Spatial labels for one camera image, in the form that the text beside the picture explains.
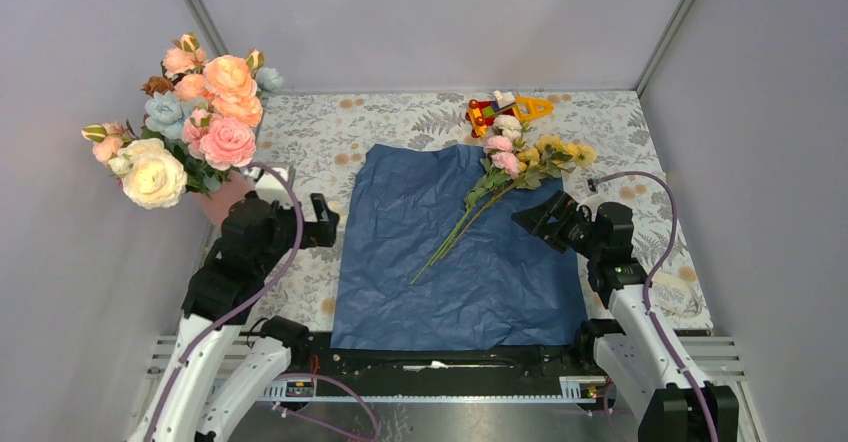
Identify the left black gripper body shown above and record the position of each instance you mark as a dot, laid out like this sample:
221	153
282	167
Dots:
288	229

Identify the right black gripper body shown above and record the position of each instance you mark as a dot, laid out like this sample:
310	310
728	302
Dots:
573	229

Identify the blue paper bouquet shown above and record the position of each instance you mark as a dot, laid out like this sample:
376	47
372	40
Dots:
421	271

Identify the pink rose stem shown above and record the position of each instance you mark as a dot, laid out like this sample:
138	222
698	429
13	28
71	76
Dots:
211	145

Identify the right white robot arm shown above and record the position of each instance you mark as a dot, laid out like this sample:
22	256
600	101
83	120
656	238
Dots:
671	397

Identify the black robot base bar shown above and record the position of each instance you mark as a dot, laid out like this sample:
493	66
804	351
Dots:
386	369

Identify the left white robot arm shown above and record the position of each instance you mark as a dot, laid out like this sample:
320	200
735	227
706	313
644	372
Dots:
261	230

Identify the pink ceramic vase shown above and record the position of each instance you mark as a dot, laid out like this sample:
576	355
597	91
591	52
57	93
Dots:
216	206

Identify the flowers in vase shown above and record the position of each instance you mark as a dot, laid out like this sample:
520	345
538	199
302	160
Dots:
142	160

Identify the floral patterned table mat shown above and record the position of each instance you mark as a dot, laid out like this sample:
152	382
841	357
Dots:
325	138

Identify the colourful toy block car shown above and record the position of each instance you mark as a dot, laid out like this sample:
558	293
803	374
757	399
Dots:
481	114

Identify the white slotted cable duct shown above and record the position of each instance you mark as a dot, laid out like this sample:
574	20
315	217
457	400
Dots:
557	390

